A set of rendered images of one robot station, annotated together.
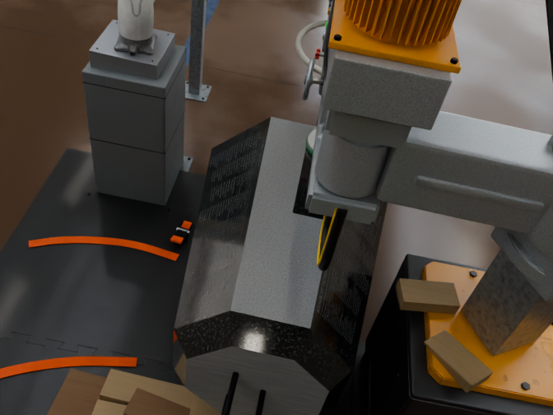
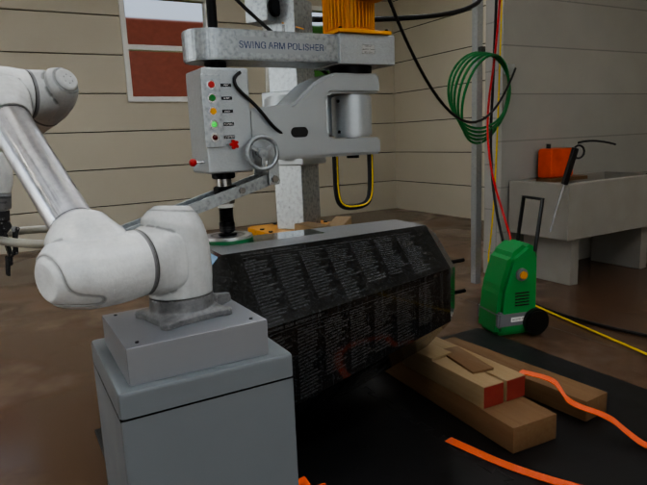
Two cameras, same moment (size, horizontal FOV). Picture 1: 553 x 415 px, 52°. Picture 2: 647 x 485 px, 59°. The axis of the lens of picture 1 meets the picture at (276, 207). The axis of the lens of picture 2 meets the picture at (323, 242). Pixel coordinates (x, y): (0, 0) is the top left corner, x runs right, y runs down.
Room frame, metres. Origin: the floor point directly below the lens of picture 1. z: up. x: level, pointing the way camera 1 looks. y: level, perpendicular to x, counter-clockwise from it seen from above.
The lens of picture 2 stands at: (2.71, 2.18, 1.30)
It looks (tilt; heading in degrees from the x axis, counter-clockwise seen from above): 10 degrees down; 241
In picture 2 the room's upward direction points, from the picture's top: 2 degrees counter-clockwise
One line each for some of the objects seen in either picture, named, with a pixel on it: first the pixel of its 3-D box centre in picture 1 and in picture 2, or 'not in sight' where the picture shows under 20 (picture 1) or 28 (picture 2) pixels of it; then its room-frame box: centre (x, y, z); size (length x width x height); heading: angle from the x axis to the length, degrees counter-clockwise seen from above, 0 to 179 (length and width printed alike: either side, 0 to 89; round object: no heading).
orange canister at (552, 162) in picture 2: not in sight; (559, 162); (-1.70, -1.30, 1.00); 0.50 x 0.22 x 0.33; 0
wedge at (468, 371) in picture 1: (457, 356); (338, 222); (1.03, -0.66, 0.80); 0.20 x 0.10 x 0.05; 40
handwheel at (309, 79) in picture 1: (318, 81); (259, 153); (1.76, -0.06, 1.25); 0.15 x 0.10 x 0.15; 0
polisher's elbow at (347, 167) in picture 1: (355, 150); (351, 116); (1.22, -0.18, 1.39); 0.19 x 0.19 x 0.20
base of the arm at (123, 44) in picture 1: (135, 39); (189, 302); (2.34, 0.81, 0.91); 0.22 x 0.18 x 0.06; 11
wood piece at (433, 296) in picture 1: (427, 296); (312, 228); (1.25, -0.58, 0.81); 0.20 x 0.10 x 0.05; 98
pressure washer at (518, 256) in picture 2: not in sight; (510, 265); (-0.11, -0.40, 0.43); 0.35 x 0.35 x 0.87; 75
